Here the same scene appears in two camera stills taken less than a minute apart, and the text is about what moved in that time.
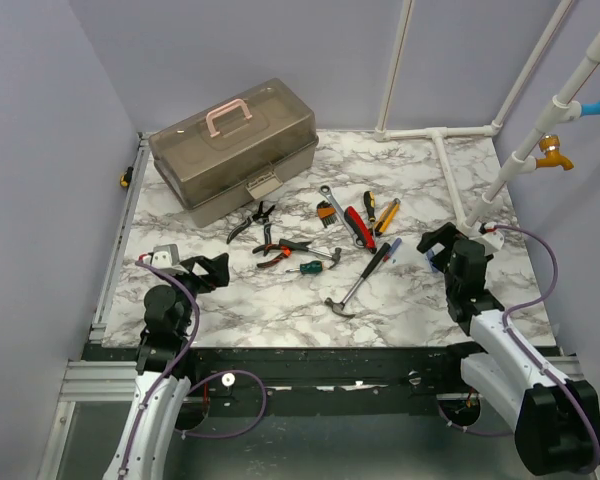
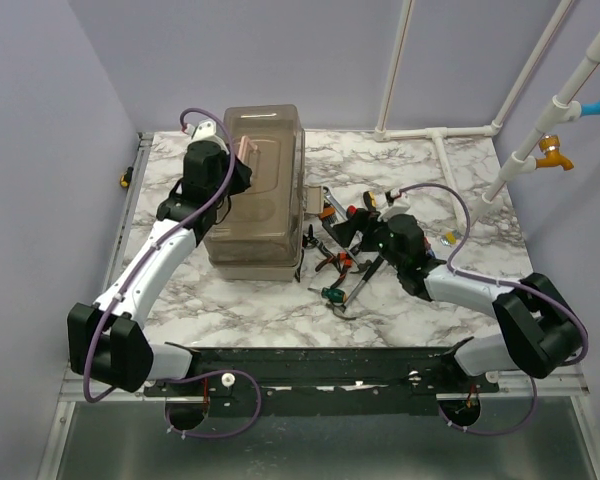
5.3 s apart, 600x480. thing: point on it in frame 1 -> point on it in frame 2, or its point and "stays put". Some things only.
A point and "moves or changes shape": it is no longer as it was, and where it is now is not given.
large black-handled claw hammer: x=339 y=306 moves or changes shape
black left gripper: x=216 y=268 -> x=244 y=176
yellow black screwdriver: x=369 y=201 stays put
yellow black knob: x=126 y=177 stays put
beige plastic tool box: x=239 y=149 moves or changes shape
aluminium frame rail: x=98 y=329 stays put
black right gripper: x=447 y=235 -> x=345 y=232
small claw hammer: x=304 y=246 -> x=361 y=265
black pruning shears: x=259 y=217 -> x=310 y=238
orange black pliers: x=284 y=252 -> x=343 y=261
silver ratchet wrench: x=326 y=191 stays put
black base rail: x=312 y=381 stays put
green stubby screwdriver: x=313 y=267 -> x=331 y=293
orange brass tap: x=550 y=144 stays put
